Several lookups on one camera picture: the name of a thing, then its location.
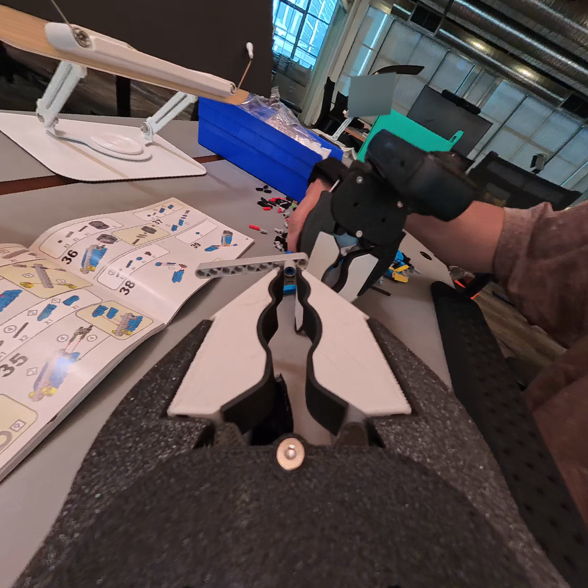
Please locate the person's right forearm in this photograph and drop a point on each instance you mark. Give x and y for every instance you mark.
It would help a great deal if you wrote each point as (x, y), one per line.
(459, 239)

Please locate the black perforated pad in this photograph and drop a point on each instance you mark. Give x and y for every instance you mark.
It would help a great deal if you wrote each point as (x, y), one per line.
(496, 390)

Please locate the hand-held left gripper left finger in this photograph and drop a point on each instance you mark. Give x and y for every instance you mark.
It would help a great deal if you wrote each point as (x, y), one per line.
(220, 363)

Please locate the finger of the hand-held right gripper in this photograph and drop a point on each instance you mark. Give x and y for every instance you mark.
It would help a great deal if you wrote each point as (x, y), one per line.
(324, 250)
(363, 275)

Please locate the blue plastic bin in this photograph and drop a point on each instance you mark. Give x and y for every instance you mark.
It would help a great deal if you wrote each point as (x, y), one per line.
(257, 142)

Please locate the white laptop stand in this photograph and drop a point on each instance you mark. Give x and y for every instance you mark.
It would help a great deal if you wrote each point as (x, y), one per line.
(115, 147)

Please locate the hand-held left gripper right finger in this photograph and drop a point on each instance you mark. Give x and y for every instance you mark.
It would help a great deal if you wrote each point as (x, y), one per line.
(358, 367)

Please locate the long grey building beam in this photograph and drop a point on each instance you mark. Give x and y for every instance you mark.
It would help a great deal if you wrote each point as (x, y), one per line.
(239, 266)

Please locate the teal green box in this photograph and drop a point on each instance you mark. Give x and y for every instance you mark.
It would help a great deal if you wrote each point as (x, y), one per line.
(413, 133)

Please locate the red and grey pin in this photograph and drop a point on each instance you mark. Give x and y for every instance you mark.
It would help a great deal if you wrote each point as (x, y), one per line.
(258, 228)

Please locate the person's right hand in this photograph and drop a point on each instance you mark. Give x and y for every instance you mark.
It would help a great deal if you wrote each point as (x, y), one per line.
(298, 220)

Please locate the clear plastic bag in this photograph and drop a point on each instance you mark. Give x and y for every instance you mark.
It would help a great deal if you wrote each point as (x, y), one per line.
(285, 119)

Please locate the pile of small building pieces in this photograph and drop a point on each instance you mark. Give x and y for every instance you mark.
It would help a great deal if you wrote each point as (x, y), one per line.
(275, 206)

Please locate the long black axle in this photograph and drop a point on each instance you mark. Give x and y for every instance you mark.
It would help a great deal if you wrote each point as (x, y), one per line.
(381, 291)

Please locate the black monitor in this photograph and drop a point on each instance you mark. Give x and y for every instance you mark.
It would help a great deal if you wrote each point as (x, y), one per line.
(450, 119)

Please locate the instruction booklet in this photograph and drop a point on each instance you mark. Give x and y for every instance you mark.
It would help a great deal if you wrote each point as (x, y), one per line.
(92, 298)

